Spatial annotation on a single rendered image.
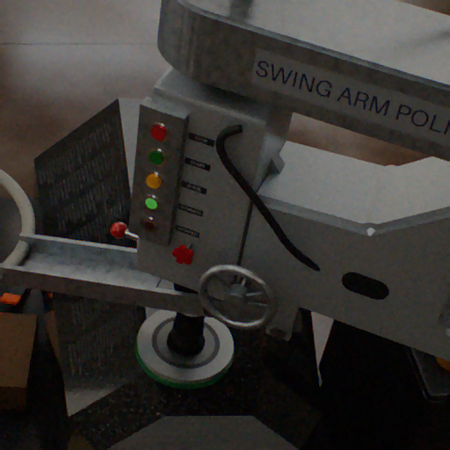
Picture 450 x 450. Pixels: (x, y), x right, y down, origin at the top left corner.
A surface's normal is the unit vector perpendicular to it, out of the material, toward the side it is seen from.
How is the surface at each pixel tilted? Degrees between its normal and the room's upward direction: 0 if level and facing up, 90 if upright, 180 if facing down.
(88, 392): 45
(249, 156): 90
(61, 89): 0
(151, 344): 0
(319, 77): 90
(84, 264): 15
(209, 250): 90
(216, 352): 0
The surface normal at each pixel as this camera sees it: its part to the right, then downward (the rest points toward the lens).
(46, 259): -0.11, -0.80
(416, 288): -0.34, 0.59
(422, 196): -0.48, -0.78
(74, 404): -0.58, -0.52
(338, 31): 0.15, -0.73
